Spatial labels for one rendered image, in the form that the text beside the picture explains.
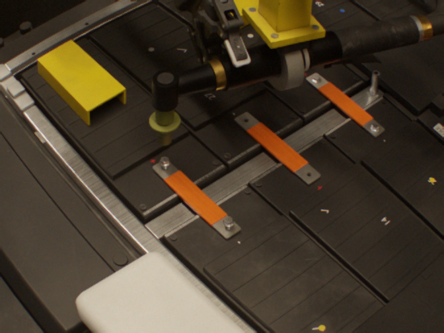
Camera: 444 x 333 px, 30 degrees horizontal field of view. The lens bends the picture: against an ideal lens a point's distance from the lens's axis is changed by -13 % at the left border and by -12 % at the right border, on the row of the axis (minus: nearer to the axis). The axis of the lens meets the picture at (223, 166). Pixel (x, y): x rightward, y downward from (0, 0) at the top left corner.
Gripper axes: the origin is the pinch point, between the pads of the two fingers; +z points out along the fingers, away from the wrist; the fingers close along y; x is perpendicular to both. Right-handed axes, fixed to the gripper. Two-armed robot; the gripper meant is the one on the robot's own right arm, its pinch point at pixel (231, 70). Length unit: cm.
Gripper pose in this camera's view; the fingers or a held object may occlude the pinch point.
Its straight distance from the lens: 116.3
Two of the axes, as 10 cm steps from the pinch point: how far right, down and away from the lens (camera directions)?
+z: 3.5, 9.3, -1.4
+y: -2.5, 2.4, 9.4
